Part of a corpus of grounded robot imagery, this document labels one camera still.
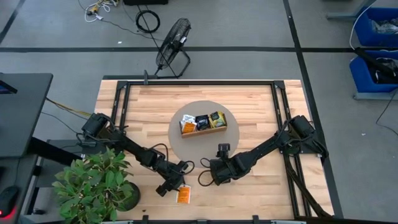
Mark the green potted plant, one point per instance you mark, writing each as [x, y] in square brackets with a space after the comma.
[93, 186]

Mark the black table rail frame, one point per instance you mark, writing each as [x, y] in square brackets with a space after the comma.
[276, 99]

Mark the black desk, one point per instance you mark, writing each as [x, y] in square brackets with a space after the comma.
[28, 118]

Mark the black box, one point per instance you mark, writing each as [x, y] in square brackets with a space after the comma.
[146, 2]

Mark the dark blackcurrant tea packet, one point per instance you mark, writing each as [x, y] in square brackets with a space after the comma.
[202, 122]

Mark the round grey table mat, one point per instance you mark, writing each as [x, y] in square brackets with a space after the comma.
[202, 149]

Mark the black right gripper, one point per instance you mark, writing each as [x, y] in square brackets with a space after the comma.
[225, 170]

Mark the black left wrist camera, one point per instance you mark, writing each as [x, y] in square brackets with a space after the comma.
[162, 190]

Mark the blue storage bin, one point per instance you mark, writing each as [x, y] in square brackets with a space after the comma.
[363, 31]
[360, 74]

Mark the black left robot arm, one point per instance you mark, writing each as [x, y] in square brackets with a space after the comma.
[130, 147]

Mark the black floor fan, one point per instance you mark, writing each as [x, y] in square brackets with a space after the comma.
[172, 40]

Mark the dark laptop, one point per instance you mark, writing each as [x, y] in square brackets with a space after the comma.
[6, 87]

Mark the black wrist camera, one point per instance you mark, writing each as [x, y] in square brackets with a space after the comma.
[162, 190]
[224, 150]

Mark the black computer mouse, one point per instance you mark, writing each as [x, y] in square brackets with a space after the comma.
[8, 199]

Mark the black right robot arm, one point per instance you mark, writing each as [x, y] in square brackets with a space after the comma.
[264, 146]

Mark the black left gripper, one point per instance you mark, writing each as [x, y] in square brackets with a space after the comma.
[174, 174]

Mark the grey desk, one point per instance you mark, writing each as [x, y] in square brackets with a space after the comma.
[21, 174]

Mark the black desk foot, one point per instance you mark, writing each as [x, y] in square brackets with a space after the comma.
[53, 151]

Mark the grey desk leg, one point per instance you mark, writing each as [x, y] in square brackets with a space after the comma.
[342, 15]

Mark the black plant pot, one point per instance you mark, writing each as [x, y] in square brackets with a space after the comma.
[134, 199]

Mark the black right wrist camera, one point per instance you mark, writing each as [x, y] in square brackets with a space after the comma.
[224, 150]

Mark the wooden tea organizer box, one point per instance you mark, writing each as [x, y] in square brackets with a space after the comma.
[203, 132]

